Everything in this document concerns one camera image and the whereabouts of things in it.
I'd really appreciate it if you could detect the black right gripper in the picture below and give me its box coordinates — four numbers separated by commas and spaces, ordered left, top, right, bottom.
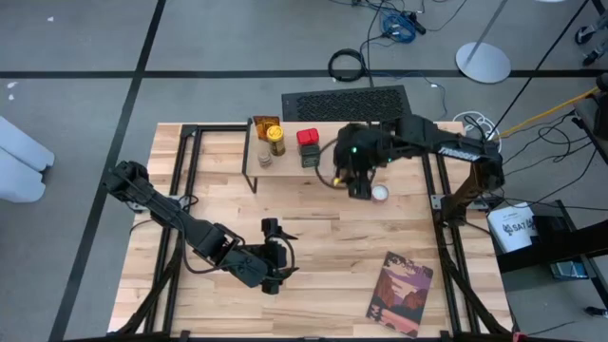
334, 123, 393, 200

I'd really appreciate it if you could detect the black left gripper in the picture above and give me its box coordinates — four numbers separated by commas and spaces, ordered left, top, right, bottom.
256, 218, 301, 296

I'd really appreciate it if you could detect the dark green spice tin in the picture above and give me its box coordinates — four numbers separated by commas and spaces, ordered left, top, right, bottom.
299, 144, 322, 168

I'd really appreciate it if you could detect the orange spice pouch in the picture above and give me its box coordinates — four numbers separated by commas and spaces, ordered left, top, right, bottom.
252, 115, 281, 142

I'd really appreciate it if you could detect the black perforated floor panel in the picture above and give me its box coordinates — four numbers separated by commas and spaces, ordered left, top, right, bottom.
281, 85, 414, 123

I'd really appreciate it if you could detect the book with colourful landscape cover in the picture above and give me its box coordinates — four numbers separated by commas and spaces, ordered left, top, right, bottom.
365, 250, 435, 337

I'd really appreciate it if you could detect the white printed bag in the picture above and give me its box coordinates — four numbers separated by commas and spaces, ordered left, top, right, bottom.
488, 202, 539, 253

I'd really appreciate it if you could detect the grey floor lamp stand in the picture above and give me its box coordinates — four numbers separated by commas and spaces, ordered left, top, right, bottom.
454, 0, 513, 85

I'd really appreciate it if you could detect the black side cart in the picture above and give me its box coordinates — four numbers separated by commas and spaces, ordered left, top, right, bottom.
493, 199, 608, 286

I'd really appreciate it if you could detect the thin black slanted pole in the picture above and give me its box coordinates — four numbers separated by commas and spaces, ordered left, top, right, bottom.
486, 0, 593, 142

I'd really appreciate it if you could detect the pale padded block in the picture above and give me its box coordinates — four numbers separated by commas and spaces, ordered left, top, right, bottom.
0, 116, 56, 172
0, 149, 48, 204

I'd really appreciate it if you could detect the black castor chair base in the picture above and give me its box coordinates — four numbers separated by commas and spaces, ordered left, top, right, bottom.
573, 13, 608, 67

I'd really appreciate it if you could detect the wooden shelf riser black frame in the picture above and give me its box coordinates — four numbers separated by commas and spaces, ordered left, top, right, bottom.
241, 118, 378, 195

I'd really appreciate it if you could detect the black cable coil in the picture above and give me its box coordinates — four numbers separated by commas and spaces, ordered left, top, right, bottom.
327, 48, 367, 83

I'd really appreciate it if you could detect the white cable coil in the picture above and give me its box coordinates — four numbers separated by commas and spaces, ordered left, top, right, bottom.
453, 111, 500, 143

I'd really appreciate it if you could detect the blue cable coil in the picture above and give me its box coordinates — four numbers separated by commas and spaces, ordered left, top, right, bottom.
379, 9, 418, 45

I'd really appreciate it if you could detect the yellow floor cable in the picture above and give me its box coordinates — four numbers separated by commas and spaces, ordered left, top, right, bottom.
493, 85, 602, 140

